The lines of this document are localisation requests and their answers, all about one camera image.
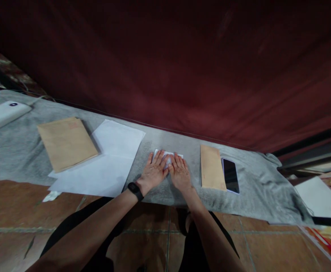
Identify person's right hand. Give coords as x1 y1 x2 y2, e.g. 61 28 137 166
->
167 152 195 195

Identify person's left hand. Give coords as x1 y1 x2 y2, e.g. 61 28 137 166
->
136 149 170 195

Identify person's right fingers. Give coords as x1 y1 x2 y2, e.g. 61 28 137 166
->
170 152 189 172

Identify person's left fingers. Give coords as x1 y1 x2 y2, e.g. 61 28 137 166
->
146 149 166 170

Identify brown envelope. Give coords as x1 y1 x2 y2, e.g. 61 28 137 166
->
200 144 228 192

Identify white paper sheet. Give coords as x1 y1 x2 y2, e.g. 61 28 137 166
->
92 119 146 160
47 152 140 198

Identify black smartphone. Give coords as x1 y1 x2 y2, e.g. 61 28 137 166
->
221 158 241 195

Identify grey cloth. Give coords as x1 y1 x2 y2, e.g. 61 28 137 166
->
0 90 320 227

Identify person's legs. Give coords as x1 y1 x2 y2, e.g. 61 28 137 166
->
40 195 240 272

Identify dark red curtain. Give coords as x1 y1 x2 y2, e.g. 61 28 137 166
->
0 0 331 155

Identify stack of brown envelopes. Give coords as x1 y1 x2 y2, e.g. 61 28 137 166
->
37 116 102 174

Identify crumpled white paper scrap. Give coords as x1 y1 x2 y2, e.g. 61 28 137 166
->
42 191 60 203

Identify white flat box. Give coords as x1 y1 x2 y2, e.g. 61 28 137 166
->
294 176 331 219

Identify white power bank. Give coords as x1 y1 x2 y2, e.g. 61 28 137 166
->
0 100 33 133

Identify thin grey cable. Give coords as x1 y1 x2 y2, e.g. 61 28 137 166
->
20 83 59 107

